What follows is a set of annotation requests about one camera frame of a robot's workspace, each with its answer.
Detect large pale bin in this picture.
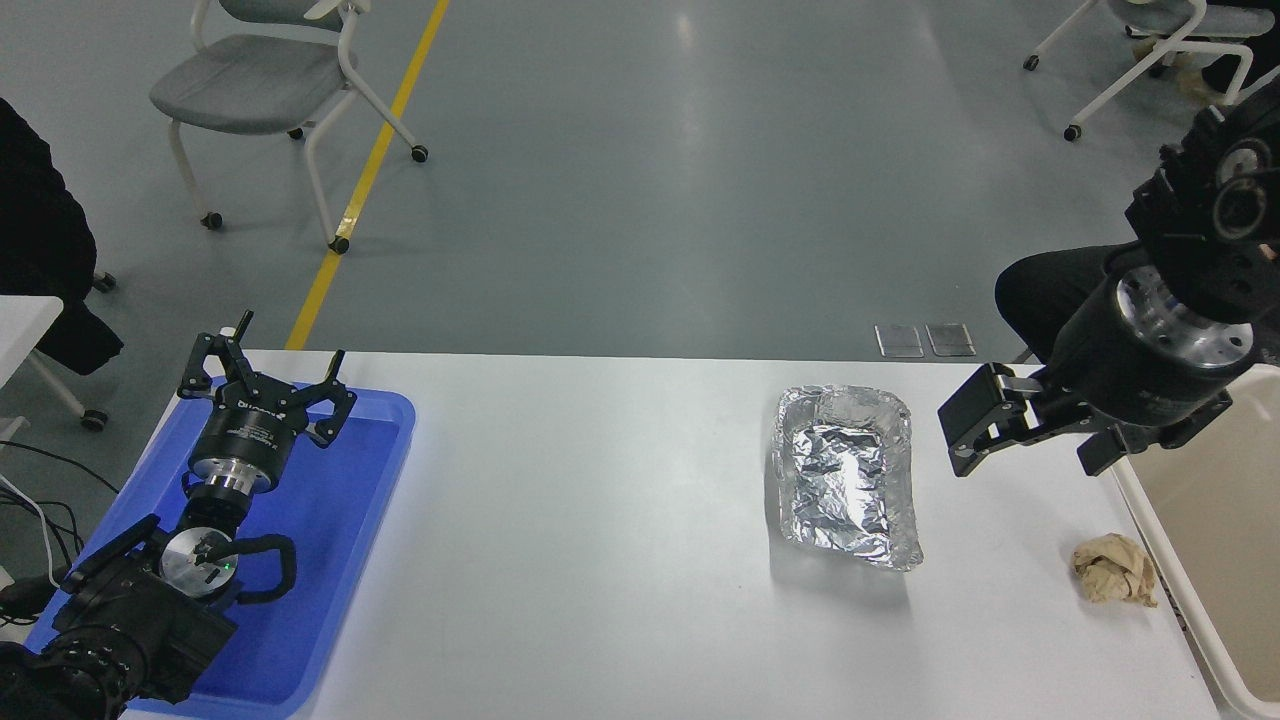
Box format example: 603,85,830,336
1110,362,1280,720

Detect white cable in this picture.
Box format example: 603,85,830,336
0,475,63,591

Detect white side table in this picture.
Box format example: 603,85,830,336
0,295,109,446

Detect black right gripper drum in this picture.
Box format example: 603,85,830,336
1040,272,1256,429

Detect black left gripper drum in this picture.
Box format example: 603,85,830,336
190,380,313,474

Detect crumpled tan paper ball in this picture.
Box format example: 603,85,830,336
1073,532,1159,608

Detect person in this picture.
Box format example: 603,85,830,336
0,97,126,376
995,243,1141,363

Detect silver foil tray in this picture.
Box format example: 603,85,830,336
770,385,925,573

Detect black cable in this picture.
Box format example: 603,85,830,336
0,440,121,601

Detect blue plastic tray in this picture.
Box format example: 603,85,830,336
22,377,416,719

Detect grey chair with white frame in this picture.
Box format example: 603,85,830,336
1022,0,1280,143
150,0,431,256

